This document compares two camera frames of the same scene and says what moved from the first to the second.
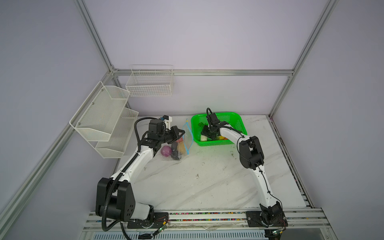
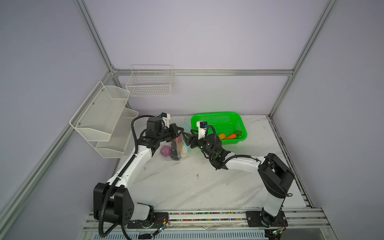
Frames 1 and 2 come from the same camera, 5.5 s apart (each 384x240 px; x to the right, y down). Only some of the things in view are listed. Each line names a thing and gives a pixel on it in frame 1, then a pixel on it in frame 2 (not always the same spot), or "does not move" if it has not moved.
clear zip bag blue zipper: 178,149 does not move
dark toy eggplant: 174,153 does not move
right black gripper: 203,132 to 188,137
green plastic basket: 198,120 does not move
